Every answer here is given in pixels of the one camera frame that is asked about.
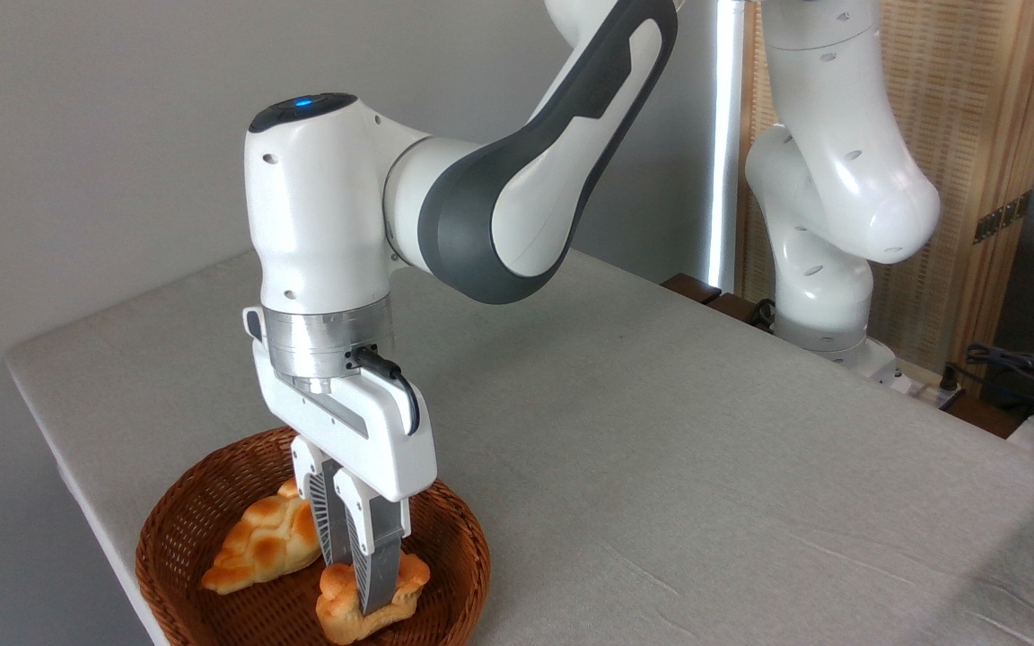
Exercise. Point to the dark metal screen hinge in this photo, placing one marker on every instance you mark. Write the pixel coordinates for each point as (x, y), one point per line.
(1002, 217)

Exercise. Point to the long braided bread loaf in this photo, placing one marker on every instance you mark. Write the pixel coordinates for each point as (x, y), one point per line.
(257, 538)

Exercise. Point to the white power strip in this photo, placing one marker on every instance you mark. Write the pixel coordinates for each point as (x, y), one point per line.
(925, 388)

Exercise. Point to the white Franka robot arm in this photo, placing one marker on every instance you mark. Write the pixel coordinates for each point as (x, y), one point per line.
(319, 206)

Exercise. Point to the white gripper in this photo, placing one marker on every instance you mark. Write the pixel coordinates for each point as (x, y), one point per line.
(373, 440)

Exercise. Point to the dark brown wooden block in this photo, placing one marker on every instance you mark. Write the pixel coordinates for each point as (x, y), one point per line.
(737, 308)
(692, 287)

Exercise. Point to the small round bread bun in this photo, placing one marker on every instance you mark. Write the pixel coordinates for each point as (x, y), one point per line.
(337, 606)

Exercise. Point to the brown woven wicker basket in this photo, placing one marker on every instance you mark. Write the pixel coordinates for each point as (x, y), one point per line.
(450, 538)

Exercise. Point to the grey tablecloth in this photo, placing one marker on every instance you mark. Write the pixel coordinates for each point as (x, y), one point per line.
(705, 493)

